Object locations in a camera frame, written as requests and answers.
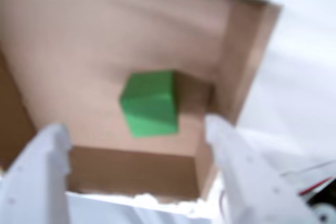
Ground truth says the red white black servo cable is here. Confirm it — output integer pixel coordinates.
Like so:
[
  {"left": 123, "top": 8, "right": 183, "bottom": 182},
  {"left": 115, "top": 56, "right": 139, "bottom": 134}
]
[{"left": 280, "top": 161, "right": 336, "bottom": 197}]

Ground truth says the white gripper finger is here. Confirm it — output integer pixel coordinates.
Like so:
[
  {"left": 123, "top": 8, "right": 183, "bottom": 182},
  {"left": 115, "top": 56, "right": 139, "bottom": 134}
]
[
  {"left": 0, "top": 122, "right": 72, "bottom": 224},
  {"left": 204, "top": 113, "right": 319, "bottom": 224}
]

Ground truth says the green cube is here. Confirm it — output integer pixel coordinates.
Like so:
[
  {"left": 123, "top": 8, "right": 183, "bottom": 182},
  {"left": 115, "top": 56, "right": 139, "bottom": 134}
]
[{"left": 119, "top": 69, "right": 180, "bottom": 139}]

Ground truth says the brown cardboard box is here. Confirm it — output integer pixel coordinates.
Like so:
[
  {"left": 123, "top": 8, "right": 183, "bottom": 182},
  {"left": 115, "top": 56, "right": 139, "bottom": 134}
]
[{"left": 0, "top": 0, "right": 284, "bottom": 206}]

